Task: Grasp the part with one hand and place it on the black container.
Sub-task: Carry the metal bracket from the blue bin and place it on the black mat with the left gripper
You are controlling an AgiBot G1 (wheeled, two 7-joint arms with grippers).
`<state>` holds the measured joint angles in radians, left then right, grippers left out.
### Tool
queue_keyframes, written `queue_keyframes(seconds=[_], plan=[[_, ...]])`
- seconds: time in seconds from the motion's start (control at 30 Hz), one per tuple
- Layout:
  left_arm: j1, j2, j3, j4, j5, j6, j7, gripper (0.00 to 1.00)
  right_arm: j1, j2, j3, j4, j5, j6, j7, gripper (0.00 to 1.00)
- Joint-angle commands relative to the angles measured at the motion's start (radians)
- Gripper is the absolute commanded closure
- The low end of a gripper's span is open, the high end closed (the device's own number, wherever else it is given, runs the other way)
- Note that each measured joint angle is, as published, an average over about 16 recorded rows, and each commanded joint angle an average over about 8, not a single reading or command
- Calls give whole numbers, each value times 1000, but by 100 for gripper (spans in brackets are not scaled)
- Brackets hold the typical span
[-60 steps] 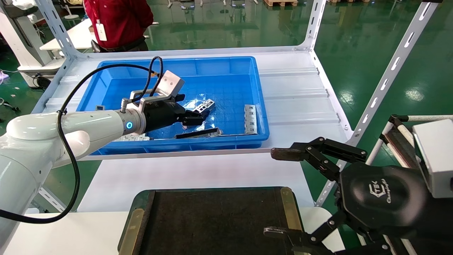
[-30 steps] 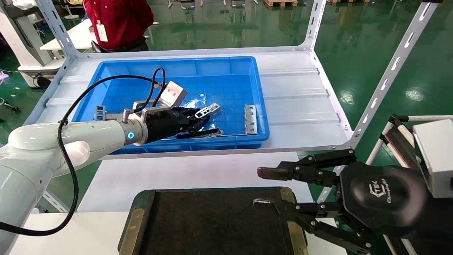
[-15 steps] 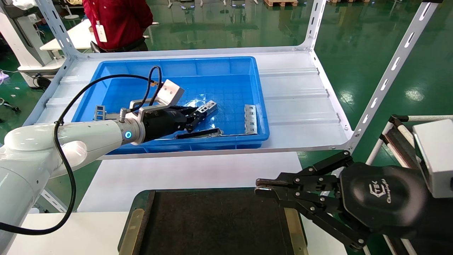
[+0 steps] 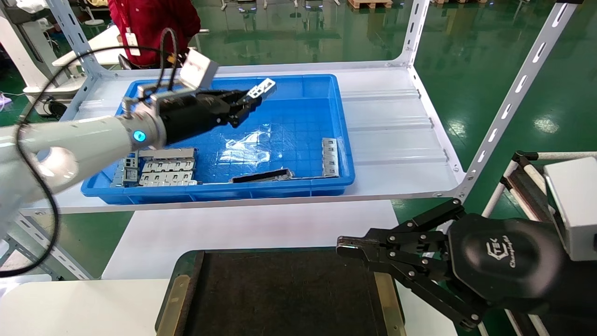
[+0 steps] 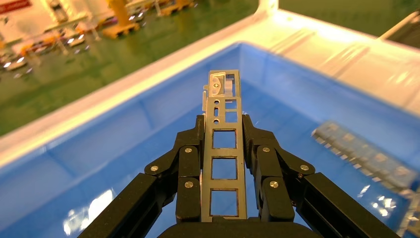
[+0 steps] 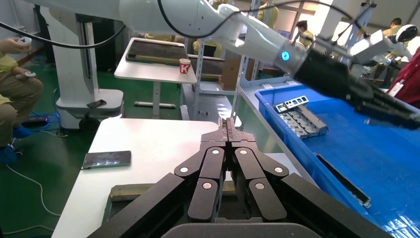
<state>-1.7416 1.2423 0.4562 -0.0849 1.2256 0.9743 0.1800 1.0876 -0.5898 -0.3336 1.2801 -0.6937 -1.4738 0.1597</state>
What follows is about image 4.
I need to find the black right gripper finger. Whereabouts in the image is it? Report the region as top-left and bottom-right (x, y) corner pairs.
(337, 198), (467, 261)

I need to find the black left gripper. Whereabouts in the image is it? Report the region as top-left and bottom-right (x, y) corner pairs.
(158, 89), (263, 146)

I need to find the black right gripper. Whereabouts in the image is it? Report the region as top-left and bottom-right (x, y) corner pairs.
(373, 214), (565, 332)

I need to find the metal part with square holes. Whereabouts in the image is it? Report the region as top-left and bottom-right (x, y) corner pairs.
(246, 77), (277, 100)

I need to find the metal part with black face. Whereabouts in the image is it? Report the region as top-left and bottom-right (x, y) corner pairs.
(228, 168), (294, 184)

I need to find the black container tray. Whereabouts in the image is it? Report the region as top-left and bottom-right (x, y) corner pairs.
(155, 247), (407, 336)

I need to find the long plain grey metal part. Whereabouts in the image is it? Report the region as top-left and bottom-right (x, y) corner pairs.
(139, 148), (198, 162)

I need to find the short metal cage part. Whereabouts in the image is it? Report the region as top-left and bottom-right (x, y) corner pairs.
(322, 138), (340, 178)

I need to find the small tilted metal part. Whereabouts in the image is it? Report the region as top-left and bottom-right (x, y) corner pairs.
(111, 156), (140, 188)

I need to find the clear plastic film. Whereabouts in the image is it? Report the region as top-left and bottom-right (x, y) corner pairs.
(218, 124), (300, 180)

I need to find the blue plastic bin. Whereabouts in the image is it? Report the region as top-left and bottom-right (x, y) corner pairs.
(81, 74), (356, 205)

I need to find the person in red shirt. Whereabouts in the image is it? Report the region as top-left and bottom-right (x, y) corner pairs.
(108, 0), (201, 70)

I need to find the white metal shelf rack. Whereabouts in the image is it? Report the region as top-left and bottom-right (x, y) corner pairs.
(0, 0), (583, 281)

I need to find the white ID badge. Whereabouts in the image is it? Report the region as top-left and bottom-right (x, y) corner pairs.
(125, 27), (141, 57)

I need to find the black and white tube cart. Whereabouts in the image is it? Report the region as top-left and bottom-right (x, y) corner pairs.
(480, 150), (597, 336)

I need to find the white background table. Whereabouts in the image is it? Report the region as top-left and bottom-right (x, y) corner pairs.
(52, 26), (123, 69)

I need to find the wooden pallet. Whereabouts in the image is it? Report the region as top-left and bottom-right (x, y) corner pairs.
(347, 0), (394, 9)

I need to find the white machine base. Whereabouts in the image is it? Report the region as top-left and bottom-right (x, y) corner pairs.
(0, 0), (90, 116)

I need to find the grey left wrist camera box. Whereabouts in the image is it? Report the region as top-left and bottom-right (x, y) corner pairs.
(179, 49), (220, 90)

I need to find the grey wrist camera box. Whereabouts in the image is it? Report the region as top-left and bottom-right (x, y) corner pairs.
(543, 156), (597, 262)
(179, 49), (220, 90)

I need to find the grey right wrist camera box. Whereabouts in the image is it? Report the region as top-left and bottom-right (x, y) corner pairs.
(543, 156), (597, 262)

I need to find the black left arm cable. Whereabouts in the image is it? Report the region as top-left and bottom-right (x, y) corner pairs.
(0, 27), (181, 279)

